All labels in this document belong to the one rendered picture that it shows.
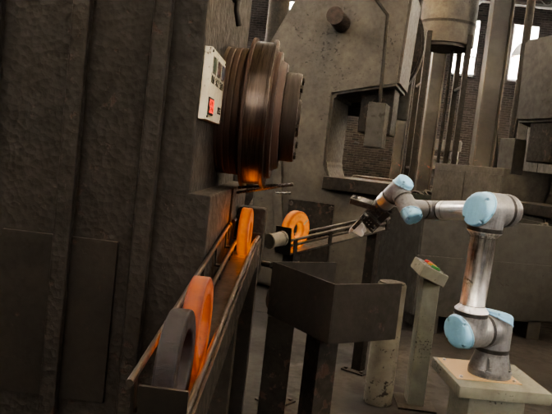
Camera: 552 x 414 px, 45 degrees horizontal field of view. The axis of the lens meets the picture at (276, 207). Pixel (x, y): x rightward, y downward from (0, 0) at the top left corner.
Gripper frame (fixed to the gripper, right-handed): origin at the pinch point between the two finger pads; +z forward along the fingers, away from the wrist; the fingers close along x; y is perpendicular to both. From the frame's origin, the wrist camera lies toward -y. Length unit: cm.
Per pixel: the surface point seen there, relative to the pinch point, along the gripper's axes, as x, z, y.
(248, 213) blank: -72, -25, -30
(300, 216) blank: -20.9, -2.3, -18.9
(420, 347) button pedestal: -8, 13, 55
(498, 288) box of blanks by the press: 143, 48, 99
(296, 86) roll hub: -58, -62, -45
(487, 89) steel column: 820, 160, 39
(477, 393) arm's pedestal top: -53, -21, 66
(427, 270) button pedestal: -2.7, -12.9, 33.7
